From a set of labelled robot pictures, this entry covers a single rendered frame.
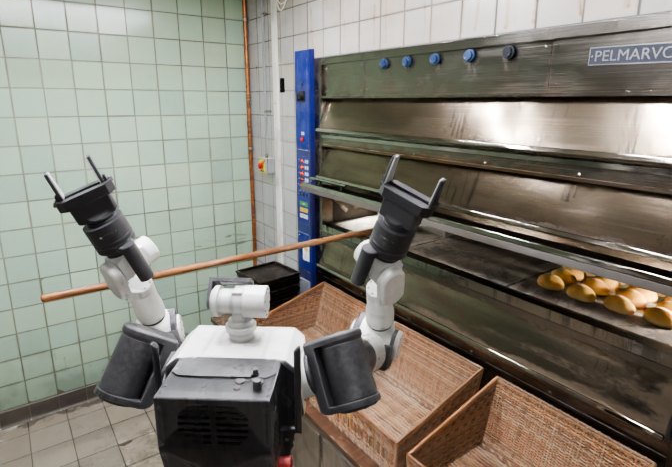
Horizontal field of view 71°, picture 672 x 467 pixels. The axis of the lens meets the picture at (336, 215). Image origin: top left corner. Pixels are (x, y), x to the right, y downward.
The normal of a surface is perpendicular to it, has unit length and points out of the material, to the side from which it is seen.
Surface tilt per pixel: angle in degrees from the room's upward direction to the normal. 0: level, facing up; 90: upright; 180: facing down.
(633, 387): 70
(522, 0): 90
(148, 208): 90
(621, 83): 90
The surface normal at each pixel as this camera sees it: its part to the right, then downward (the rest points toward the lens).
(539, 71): -0.80, 0.15
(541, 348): -0.77, -0.21
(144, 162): 0.58, 0.19
